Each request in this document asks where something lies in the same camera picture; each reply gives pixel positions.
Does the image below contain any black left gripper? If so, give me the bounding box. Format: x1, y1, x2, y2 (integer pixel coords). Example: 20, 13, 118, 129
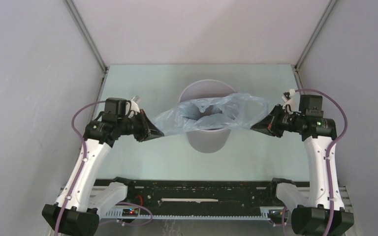
118, 109, 163, 142

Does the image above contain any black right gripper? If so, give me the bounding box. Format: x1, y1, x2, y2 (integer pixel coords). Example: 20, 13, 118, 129
252, 104, 304, 138

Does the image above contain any light blue plastic trash bag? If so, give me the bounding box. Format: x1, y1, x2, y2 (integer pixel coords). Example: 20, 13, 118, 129
152, 93, 269, 136

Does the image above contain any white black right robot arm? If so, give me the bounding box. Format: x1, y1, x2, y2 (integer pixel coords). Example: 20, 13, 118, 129
251, 91, 354, 236

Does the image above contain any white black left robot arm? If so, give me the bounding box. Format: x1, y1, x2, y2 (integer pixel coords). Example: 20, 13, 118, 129
42, 96, 164, 236

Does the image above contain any grey plastic trash bin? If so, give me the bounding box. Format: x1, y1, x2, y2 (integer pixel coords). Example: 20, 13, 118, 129
179, 79, 236, 153

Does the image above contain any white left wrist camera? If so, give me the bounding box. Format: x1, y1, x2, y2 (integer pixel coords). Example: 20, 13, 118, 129
126, 95, 141, 118

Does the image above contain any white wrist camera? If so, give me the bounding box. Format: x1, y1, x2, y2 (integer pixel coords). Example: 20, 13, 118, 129
282, 88, 296, 114
126, 95, 141, 118

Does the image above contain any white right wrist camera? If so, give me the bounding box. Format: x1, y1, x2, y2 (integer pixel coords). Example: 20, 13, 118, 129
282, 88, 296, 114

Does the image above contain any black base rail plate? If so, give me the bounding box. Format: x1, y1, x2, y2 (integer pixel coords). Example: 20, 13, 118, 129
95, 177, 309, 216

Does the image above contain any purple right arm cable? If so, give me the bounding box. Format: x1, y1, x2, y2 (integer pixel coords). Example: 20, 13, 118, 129
295, 88, 349, 236

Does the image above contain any right corner aluminium post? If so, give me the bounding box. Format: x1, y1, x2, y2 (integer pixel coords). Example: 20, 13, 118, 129
294, 0, 339, 71

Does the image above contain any corner aluminium post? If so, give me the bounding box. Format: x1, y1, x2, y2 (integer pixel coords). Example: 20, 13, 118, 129
294, 0, 339, 71
62, 0, 108, 74

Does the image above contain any white slotted cable duct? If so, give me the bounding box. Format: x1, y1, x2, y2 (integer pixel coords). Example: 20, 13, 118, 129
102, 206, 283, 221

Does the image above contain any left corner aluminium post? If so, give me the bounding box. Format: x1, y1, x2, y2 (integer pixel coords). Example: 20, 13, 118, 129
62, 0, 108, 74

